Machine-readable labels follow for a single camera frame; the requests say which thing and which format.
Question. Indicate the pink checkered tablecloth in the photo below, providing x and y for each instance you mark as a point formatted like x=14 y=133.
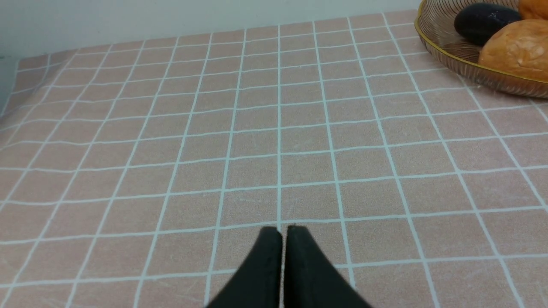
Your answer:
x=137 y=175

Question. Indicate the small orange bread roll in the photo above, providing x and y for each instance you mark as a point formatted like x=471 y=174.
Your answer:
x=533 y=9

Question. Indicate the transparent gold-rimmed glass bowl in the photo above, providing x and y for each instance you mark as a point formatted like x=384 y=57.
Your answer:
x=434 y=26

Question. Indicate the dark purple eggplant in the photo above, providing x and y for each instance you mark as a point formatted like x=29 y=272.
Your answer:
x=478 y=22

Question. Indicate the large orange bread roll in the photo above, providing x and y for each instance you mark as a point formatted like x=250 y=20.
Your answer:
x=520 y=49

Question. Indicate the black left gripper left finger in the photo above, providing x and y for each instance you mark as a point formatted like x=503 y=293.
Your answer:
x=256 y=283

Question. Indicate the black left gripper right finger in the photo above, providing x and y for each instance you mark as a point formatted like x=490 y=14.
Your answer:
x=310 y=280

